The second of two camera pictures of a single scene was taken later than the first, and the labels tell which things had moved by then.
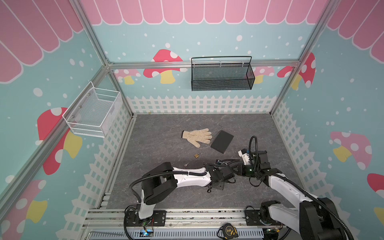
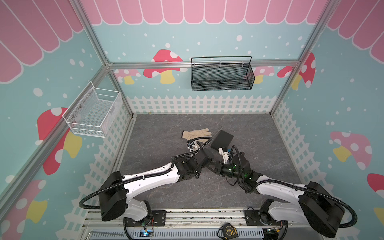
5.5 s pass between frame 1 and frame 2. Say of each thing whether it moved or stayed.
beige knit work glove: stayed
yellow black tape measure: stayed
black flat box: stayed
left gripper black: moved
